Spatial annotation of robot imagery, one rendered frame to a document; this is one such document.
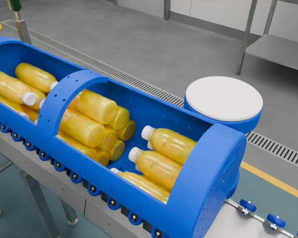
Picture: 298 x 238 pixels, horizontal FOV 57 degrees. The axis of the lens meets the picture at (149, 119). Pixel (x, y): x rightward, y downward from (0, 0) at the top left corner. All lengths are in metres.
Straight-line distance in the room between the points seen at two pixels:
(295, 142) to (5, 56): 2.22
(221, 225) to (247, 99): 0.47
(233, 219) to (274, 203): 1.29
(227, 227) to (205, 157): 0.32
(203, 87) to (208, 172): 0.60
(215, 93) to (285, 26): 2.94
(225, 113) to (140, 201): 0.49
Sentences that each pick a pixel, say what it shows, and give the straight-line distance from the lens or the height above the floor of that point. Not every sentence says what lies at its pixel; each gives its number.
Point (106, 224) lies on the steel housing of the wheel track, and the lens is 0.86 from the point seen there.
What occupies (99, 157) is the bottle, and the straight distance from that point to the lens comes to 0.80.
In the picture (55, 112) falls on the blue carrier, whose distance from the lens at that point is 0.72.
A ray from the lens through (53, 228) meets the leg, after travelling 1.77.
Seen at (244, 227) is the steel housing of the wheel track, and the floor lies 0.93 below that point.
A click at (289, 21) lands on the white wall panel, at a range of 3.91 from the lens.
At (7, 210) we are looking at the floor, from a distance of 2.12.
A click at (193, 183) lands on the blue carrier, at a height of 1.20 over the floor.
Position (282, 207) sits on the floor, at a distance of 2.11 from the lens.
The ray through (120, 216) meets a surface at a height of 0.93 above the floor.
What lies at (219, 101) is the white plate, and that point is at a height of 1.04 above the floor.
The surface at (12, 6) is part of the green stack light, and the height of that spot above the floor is 1.18.
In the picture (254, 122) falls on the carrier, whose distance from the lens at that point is 1.02.
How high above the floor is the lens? 1.62
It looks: 40 degrees down
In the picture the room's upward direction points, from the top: straight up
